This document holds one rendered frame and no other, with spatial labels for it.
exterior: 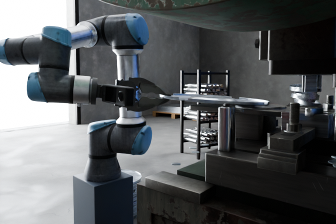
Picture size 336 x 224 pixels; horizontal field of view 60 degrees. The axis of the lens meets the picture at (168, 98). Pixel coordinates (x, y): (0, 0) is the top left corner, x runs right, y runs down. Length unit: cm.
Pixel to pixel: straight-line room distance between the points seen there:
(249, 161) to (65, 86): 47
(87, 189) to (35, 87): 57
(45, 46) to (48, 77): 8
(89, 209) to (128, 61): 59
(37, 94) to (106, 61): 537
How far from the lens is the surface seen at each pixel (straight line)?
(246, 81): 801
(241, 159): 56
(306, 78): 71
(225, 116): 59
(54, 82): 77
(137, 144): 110
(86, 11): 597
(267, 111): 69
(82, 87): 76
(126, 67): 109
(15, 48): 86
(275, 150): 51
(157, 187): 63
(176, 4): 31
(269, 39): 68
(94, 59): 595
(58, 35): 79
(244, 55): 806
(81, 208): 130
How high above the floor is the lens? 85
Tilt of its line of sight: 4 degrees down
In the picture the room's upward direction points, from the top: straight up
